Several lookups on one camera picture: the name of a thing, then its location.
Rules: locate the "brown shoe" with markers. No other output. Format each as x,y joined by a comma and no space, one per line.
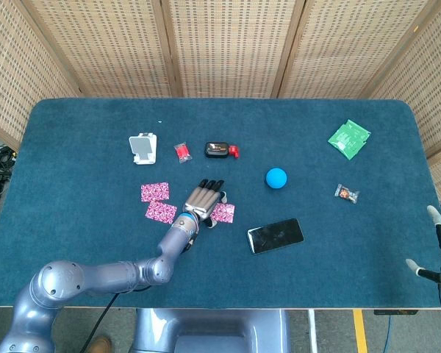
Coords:
100,345

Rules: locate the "blue carpet table cover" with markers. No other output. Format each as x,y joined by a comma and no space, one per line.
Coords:
279,279

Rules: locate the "blue-grey robot torso base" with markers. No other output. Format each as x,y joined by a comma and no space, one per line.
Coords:
213,331

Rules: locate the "woven bamboo folding screen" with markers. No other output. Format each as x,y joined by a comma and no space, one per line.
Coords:
224,44

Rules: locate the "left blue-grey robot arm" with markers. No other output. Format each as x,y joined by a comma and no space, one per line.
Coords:
114,274

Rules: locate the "green foil packet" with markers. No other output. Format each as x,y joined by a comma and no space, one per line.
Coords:
347,139

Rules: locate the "black case with red clip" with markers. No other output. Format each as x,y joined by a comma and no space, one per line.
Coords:
217,149

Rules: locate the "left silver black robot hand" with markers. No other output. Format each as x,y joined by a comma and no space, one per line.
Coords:
202,202

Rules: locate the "pink patterned card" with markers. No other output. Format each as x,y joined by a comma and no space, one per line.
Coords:
161,212
225,214
155,192

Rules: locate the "white table leg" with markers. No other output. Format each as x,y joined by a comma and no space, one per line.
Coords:
312,331

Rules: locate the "black table edge plate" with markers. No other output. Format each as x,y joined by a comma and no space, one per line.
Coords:
395,312

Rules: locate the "blue ball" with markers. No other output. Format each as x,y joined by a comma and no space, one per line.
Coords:
276,178

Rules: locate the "black smartphone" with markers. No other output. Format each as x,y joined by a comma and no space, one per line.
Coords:
275,235

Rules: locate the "small red candy packet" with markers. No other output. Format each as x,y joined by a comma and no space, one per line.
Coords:
183,152

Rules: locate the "small clear candy wrapper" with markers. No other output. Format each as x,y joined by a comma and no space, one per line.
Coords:
347,193

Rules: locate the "white phone stand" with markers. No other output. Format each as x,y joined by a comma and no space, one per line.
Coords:
143,147

